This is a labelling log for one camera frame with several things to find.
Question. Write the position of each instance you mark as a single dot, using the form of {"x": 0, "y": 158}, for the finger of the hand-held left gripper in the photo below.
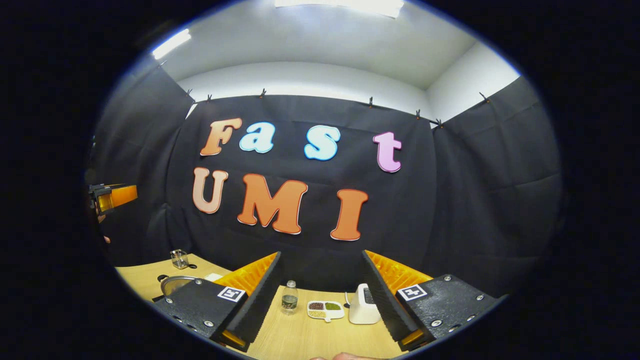
{"x": 122, "y": 196}

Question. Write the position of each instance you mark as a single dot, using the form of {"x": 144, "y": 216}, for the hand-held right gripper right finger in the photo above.
{"x": 387, "y": 305}

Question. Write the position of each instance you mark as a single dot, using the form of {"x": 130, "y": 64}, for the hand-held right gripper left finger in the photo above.
{"x": 260, "y": 300}

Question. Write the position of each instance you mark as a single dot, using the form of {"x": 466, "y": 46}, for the stainless steel pot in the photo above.
{"x": 175, "y": 284}

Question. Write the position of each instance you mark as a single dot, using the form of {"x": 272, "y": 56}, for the white boxy appliance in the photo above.
{"x": 362, "y": 312}

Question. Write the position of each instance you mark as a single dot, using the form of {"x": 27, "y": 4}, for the clear plastic water bottle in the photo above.
{"x": 289, "y": 300}

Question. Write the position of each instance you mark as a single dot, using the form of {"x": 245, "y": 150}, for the white divided bean dish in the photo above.
{"x": 335, "y": 312}

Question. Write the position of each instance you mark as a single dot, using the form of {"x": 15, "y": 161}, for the small clear glass holder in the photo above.
{"x": 179, "y": 260}

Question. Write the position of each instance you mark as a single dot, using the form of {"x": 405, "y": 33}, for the small ceiling light panel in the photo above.
{"x": 171, "y": 44}

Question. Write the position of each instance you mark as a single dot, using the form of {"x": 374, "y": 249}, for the row of black clips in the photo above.
{"x": 262, "y": 93}

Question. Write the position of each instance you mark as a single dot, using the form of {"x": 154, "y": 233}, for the large ceiling light panel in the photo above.
{"x": 340, "y": 5}

